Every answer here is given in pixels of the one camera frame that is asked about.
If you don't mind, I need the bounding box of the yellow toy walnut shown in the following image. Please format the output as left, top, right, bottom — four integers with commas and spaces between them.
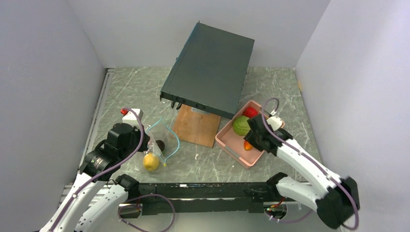
143, 153, 160, 171

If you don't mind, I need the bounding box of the pink perforated plastic basket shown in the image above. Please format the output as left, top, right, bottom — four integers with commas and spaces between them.
215, 100, 286, 169

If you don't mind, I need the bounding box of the clear zip top bag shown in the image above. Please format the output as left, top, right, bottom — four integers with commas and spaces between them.
142, 117, 180, 172

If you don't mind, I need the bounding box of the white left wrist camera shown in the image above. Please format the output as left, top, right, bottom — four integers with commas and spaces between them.
120, 108, 144, 128

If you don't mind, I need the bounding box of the red orange toy mango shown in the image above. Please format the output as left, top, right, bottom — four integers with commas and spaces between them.
243, 141, 253, 151

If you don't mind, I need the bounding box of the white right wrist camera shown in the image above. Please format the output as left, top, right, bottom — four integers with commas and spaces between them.
266, 111, 285, 131

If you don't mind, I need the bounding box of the dark grey metal chassis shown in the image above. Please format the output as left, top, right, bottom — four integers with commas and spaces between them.
159, 22, 255, 119

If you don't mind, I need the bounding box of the dark purple toy mangosteen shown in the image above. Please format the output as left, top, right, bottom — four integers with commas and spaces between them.
155, 140, 165, 152

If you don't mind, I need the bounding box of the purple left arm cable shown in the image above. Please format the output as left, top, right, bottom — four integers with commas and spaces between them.
48, 108, 176, 232

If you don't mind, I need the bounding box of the green toy cabbage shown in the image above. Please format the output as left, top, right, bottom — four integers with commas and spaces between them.
232, 116, 250, 136

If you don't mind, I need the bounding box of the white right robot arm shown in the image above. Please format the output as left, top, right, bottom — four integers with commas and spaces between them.
245, 114, 360, 230

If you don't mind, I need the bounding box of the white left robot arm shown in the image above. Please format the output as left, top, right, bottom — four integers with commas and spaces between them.
40, 123, 150, 232

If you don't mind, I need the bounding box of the red toy strawberry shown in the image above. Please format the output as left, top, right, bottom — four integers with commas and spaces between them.
242, 106, 259, 118

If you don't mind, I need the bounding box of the wooden cutting board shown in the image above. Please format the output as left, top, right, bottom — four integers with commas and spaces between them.
172, 105, 221, 148

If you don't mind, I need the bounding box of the aluminium side rail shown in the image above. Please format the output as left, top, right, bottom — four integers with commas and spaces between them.
51, 68, 115, 232

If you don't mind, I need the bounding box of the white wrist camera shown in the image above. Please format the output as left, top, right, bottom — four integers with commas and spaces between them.
266, 111, 285, 131
120, 108, 144, 128

